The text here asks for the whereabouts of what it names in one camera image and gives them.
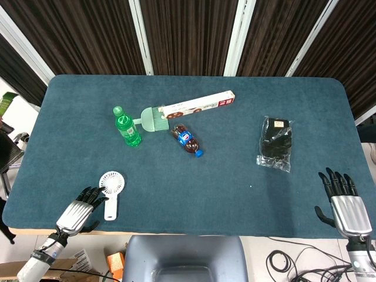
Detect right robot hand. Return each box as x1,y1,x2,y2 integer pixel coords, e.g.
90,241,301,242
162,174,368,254
314,167,373,239

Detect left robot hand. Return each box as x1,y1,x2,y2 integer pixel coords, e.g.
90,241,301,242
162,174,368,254
55,186,110,237

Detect white handheld fan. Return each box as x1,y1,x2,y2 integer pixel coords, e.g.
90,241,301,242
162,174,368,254
99,171,126,221

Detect orange box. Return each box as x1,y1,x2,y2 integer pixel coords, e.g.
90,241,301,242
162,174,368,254
106,251,126,280

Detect brown cardboard box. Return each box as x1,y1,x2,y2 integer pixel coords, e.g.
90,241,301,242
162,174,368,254
0,249,102,282

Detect black office chair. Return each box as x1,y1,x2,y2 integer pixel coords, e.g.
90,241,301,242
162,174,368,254
0,120,30,200

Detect black gloves in plastic bag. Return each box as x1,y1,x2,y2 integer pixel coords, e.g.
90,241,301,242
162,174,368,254
256,116,295,173

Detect green soda bottle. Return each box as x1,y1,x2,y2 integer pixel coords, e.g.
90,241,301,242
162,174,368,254
113,106,142,147

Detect grey plastic bin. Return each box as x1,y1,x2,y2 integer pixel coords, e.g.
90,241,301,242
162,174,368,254
122,235,249,282

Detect green cleaning brush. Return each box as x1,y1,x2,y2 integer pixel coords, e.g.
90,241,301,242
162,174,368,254
132,106,170,132

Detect blue felt table cover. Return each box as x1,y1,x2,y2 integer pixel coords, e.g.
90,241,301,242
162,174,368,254
2,74,376,239

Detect green paper package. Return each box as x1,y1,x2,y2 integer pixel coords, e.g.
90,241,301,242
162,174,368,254
0,92,19,118

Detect cola bottle blue cap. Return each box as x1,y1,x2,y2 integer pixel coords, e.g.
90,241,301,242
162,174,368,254
171,124,204,158

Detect long white cardboard box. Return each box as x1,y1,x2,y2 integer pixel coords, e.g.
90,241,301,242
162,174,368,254
161,90,236,120

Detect black cable bundle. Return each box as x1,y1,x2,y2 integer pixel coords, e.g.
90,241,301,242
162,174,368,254
266,237,376,282

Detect white partition frame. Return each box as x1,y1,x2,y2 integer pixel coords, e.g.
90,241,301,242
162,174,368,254
0,0,376,127

